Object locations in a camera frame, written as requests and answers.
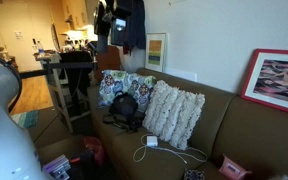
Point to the reddish brown chair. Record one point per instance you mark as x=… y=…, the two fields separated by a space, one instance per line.
x=109 y=61

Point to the hanging dark jacket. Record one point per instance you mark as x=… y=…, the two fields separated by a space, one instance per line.
x=137 y=26

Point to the black cloth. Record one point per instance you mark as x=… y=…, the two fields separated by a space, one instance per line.
x=77 y=71

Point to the purple and white box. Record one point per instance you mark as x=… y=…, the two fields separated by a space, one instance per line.
x=57 y=166

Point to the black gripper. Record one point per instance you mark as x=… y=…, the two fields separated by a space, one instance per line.
x=119 y=8

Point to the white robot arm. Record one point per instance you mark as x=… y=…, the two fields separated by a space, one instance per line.
x=4 y=140

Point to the shaggy cream pillow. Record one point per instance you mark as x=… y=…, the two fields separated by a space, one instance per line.
x=172 y=113

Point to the teal patterned rug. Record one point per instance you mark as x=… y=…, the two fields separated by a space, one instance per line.
x=25 y=119

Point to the black bag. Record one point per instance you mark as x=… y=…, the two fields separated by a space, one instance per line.
x=124 y=104

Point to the wooden kitchen cabinet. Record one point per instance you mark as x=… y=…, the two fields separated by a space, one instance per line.
x=75 y=13

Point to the small pink pouch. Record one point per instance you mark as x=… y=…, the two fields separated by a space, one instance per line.
x=232 y=170

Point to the brown leather sofa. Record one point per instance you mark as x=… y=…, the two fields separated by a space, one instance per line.
x=250 y=133

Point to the red framed picture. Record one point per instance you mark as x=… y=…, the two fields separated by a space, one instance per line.
x=277 y=80

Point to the clear water bottle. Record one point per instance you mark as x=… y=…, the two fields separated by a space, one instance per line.
x=41 y=48

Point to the blue patterned coaster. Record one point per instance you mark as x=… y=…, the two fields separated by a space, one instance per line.
x=193 y=175

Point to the floral patterned pillow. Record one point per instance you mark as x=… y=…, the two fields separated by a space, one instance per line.
x=117 y=81

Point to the white framed striped art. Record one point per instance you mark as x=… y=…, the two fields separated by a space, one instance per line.
x=155 y=51

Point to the red bag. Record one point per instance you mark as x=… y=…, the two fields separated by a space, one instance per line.
x=95 y=150

